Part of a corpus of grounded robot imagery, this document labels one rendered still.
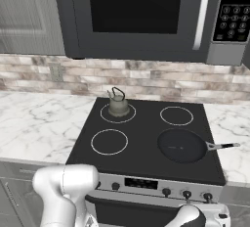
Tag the grey wall cabinet door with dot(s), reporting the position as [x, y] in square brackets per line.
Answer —
[27, 12]

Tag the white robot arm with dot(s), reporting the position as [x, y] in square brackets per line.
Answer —
[65, 185]

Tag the grey microwave oven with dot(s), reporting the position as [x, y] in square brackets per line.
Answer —
[215, 53]

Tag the black frying pan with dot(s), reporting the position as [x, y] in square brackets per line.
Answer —
[182, 146]

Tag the grey base cabinet door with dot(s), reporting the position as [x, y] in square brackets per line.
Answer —
[19, 204]

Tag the grey drawer front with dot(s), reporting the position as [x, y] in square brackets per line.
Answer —
[22, 171]
[237, 195]

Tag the black stove hob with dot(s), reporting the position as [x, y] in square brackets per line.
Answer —
[143, 129]

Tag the grey wall outlet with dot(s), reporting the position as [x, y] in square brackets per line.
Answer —
[56, 73]

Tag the silver stove control panel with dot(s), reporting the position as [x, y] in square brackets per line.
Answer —
[140, 190]

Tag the black oven door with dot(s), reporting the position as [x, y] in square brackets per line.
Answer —
[136, 216]

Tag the grey kettle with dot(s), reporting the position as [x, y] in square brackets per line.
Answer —
[117, 105]

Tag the microwave door with dark window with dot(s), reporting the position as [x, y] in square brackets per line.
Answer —
[135, 41]

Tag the black stove knob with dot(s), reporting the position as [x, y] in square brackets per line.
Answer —
[186, 194]
[115, 186]
[166, 192]
[207, 196]

